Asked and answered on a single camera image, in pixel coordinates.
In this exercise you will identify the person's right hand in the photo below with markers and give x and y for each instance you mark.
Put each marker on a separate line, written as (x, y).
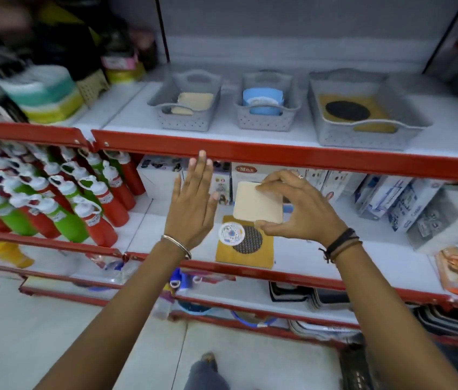
(310, 211)

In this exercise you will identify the person's left hand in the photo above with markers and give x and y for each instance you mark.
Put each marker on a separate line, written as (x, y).
(188, 215)

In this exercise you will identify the person's left thumb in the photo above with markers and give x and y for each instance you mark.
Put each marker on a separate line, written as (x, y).
(213, 207)

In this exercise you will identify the person's right thumb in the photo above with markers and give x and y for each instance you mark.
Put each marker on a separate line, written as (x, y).
(271, 227)

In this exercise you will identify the person's left middle finger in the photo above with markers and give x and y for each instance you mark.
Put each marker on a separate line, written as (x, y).
(199, 170)

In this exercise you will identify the person's left little finger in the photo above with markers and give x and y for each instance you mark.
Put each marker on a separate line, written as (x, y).
(176, 188)

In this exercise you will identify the beige square pad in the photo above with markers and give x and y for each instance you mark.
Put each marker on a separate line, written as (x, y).
(253, 205)
(194, 101)

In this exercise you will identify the person's left forearm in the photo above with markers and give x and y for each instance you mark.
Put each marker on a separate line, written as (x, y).
(123, 316)

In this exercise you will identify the person's right forearm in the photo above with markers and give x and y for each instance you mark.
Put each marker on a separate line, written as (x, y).
(391, 328)

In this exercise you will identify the narrow white product box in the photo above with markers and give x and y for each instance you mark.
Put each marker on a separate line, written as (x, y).
(221, 182)

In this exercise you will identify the yellow pad with black circle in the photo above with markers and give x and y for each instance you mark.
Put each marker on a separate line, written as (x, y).
(249, 253)
(346, 110)

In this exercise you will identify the white box with red logo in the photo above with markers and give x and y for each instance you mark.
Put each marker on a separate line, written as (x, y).
(247, 172)

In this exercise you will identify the small grey plastic basket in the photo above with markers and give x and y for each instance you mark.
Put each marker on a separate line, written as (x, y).
(265, 122)
(180, 119)

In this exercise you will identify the black wrist bands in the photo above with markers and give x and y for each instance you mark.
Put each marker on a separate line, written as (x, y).
(340, 241)

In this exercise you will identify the red-edged white shelf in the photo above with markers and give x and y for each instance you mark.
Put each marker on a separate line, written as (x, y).
(286, 154)
(50, 243)
(375, 255)
(229, 298)
(26, 133)

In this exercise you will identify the blue plastic item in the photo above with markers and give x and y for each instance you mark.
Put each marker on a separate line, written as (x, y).
(180, 280)

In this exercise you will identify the blue round pad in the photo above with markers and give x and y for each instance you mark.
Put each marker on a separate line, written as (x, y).
(261, 99)

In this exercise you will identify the blue bowl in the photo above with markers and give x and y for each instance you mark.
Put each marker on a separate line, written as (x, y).
(194, 307)
(253, 320)

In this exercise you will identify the clear plastic container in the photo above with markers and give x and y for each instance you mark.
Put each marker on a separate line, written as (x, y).
(115, 270)

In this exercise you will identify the white and blue product box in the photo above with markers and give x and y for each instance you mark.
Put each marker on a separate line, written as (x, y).
(409, 207)
(379, 196)

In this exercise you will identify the group of red and green bottles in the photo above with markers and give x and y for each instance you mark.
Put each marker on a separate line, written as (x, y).
(62, 198)

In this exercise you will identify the stack of grey trays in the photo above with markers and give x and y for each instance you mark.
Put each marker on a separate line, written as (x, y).
(322, 331)

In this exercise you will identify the large grey plastic basket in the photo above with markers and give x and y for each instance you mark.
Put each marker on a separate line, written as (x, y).
(359, 140)

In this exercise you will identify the pink and yellow container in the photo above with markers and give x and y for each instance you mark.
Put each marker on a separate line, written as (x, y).
(121, 66)

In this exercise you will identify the beige perforated basket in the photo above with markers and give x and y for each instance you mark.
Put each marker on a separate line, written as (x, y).
(93, 87)

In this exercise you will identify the person's shoe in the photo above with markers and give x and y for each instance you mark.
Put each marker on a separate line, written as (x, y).
(209, 359)

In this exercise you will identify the black shelf upright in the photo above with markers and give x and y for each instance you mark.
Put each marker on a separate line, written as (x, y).
(446, 34)
(162, 28)

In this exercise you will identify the stack of striped sponges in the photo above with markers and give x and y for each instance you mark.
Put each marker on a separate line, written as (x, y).
(42, 97)

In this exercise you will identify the person's leg in jeans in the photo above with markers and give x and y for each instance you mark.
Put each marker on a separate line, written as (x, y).
(204, 379)

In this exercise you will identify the grey product box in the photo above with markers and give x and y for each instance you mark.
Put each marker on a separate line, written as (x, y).
(444, 219)

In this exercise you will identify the yellow bottle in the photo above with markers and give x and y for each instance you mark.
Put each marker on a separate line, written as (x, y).
(9, 253)

